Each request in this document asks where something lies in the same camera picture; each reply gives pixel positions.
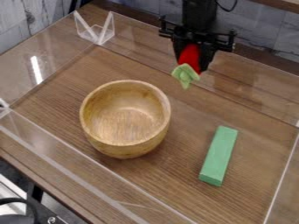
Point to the clear acrylic enclosure wall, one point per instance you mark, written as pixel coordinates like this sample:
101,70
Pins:
97,194

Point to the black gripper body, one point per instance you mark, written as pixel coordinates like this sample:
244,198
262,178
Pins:
200,36

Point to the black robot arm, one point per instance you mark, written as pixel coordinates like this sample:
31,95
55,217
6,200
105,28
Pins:
198,12

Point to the wooden bowl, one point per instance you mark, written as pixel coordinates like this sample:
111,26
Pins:
125,116

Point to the green rectangular block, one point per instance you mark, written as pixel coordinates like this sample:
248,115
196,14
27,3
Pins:
213,171

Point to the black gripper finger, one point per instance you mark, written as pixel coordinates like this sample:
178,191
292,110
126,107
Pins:
178,45
208,53

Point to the red plush fruit green leaves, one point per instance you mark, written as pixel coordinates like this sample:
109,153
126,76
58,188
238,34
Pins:
189,70

